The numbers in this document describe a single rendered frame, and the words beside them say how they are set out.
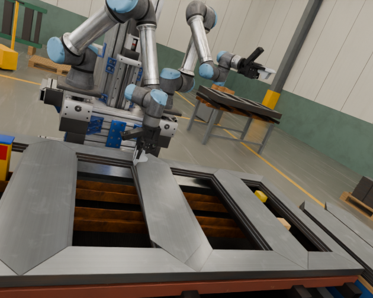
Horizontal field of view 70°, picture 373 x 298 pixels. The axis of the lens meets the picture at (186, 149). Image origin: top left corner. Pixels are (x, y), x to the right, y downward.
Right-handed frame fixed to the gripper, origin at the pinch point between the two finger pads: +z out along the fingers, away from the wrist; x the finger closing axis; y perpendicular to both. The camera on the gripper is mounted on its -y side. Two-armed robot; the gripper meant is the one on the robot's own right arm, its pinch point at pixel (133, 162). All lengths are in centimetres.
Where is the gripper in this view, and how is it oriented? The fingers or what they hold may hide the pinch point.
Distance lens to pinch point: 127.4
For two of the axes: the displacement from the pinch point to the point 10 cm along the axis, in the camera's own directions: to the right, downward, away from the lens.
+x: -3.1, -4.3, 8.5
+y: 8.9, 1.8, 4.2
